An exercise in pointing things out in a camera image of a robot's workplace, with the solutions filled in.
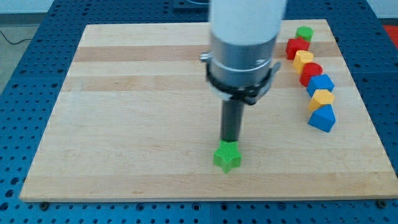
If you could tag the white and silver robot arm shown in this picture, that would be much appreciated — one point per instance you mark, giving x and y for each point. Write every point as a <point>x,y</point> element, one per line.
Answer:
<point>243,34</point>

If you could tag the green star block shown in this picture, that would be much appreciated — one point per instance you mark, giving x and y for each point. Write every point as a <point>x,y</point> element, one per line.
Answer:
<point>227,156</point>

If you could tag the blue triangle block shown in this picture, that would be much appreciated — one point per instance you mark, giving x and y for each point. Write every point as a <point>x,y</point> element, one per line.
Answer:
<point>323,118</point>

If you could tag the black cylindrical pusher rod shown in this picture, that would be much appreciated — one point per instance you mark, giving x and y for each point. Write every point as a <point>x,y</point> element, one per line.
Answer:
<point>231,118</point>

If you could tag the wooden board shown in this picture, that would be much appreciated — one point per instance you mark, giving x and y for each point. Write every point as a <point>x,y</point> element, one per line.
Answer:
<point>136,121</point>

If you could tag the yellow heart block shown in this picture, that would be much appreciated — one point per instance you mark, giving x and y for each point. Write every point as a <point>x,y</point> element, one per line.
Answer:
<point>301,58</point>

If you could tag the red cube block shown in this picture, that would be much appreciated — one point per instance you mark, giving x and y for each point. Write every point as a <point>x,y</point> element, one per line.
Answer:
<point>293,45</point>

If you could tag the red cylinder block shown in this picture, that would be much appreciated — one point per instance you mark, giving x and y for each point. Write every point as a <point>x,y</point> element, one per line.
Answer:
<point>310,70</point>

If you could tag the yellow pentagon block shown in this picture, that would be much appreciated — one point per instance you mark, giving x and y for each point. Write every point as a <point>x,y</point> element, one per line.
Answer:
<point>321,98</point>

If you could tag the blue cube block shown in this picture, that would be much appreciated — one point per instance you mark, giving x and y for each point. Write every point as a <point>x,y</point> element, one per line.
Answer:
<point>320,82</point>

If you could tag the green cylinder block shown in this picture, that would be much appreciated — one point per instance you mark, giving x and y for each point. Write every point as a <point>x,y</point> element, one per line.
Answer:
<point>305,32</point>

